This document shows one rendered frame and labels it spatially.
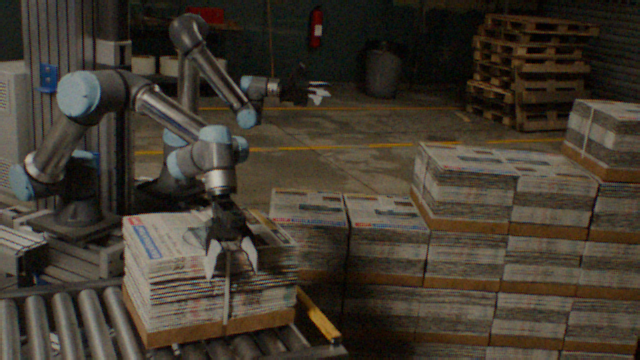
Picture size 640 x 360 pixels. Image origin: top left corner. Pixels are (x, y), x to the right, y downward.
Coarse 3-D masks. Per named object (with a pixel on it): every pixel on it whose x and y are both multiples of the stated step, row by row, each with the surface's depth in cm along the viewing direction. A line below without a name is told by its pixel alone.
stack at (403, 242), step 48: (288, 192) 264; (336, 192) 269; (336, 240) 237; (384, 240) 239; (432, 240) 240; (480, 240) 242; (528, 240) 243; (576, 240) 245; (336, 288) 244; (384, 288) 245; (432, 288) 247; (528, 336) 256
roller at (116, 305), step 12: (108, 288) 183; (108, 300) 178; (120, 300) 177; (108, 312) 175; (120, 312) 171; (120, 324) 166; (132, 324) 167; (120, 336) 163; (132, 336) 161; (120, 348) 160; (132, 348) 157
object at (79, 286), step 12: (24, 288) 178; (36, 288) 179; (48, 288) 179; (60, 288) 180; (72, 288) 181; (84, 288) 181; (96, 288) 182; (120, 288) 185; (0, 300) 172; (24, 300) 175; (48, 300) 178; (72, 300) 181; (48, 312) 179; (24, 324) 177
